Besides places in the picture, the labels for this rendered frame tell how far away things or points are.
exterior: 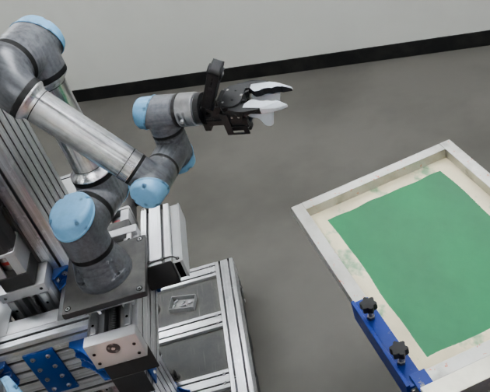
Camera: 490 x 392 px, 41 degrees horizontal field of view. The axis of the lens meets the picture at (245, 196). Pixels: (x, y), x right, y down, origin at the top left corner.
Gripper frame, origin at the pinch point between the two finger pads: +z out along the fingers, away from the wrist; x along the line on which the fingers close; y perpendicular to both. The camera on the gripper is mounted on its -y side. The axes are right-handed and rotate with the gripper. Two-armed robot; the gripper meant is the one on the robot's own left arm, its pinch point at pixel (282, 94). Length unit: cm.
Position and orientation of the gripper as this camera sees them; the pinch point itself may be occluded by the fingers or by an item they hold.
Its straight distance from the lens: 136.4
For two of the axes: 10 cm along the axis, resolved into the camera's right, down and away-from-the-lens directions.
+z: 9.3, -0.1, -3.8
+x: -2.4, 7.5, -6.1
